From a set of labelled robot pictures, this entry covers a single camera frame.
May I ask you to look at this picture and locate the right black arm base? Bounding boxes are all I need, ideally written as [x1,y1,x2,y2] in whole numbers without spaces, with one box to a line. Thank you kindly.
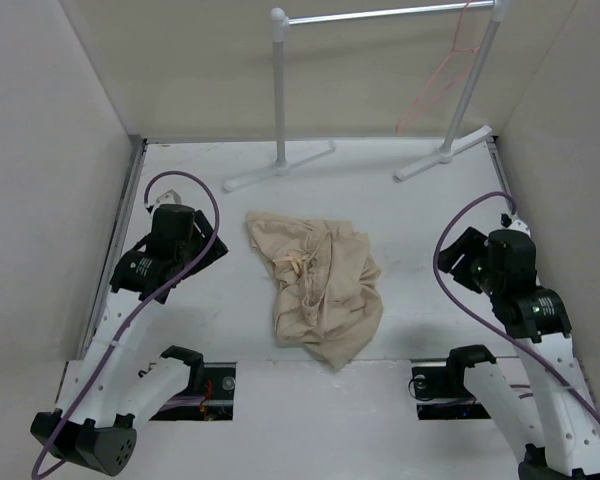
[408,366,490,421]

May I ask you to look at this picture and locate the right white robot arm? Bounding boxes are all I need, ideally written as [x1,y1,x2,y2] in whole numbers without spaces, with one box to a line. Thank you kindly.
[433,227,600,479]

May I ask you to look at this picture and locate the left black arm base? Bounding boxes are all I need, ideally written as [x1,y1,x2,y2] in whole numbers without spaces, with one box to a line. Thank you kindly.
[151,363,237,422]

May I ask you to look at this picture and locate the pink wire hanger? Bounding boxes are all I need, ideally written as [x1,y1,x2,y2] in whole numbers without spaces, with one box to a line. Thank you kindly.
[395,1,481,134]

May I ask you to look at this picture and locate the white clothes rack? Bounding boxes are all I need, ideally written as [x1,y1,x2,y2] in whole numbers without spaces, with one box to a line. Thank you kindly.
[223,0,511,193]

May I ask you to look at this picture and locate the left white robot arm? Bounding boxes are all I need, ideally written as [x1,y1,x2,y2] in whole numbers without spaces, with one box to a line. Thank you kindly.
[30,204,228,477]

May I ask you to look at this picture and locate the beige trousers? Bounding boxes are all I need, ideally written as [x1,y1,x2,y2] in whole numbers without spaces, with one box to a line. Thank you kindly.
[245,210,384,371]

